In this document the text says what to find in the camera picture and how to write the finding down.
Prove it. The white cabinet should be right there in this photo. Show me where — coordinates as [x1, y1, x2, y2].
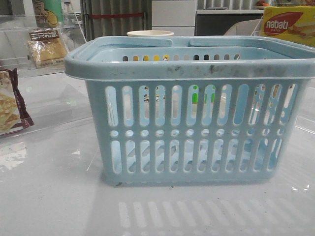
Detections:
[152, 0, 197, 36]

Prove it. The packaged bread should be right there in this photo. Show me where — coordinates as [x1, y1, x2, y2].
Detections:
[27, 29, 67, 68]

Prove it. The brown wafer snack packet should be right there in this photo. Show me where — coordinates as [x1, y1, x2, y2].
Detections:
[0, 69, 34, 137]

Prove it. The left clear acrylic shelf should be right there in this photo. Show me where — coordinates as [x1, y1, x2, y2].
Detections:
[0, 13, 86, 78]

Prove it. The red barrier belt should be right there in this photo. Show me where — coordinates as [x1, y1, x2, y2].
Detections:
[89, 12, 144, 19]

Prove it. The yellow nabati wafer box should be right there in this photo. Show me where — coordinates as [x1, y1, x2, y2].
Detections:
[260, 6, 315, 47]

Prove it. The yellow popcorn paper cup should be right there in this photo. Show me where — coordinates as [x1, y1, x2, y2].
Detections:
[127, 30, 174, 37]

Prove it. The light blue plastic basket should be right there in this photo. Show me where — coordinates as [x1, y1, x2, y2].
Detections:
[64, 36, 315, 185]

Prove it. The green cartoon snack canister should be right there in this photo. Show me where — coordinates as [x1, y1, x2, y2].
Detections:
[32, 0, 63, 28]

